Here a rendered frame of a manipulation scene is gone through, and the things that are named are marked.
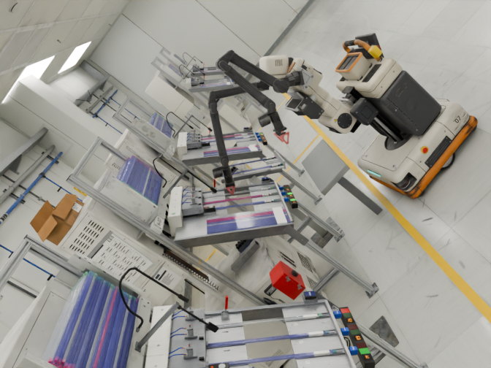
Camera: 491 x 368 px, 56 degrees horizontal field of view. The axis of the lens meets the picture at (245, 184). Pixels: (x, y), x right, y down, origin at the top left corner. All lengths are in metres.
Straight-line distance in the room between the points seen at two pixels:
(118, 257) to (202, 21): 8.18
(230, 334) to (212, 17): 9.04
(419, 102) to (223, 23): 7.75
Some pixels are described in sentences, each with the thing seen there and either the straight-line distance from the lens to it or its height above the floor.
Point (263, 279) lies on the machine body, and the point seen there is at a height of 0.61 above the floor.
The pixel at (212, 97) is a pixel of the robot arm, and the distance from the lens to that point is 3.19.
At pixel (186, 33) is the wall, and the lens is 10.56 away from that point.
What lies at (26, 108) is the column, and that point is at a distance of 6.27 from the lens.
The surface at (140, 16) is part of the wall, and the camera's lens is 10.61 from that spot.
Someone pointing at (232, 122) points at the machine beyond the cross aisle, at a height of 0.33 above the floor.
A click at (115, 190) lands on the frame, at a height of 1.65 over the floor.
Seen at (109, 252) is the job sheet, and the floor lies 1.46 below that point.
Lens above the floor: 1.92
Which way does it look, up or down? 18 degrees down
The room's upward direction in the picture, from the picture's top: 53 degrees counter-clockwise
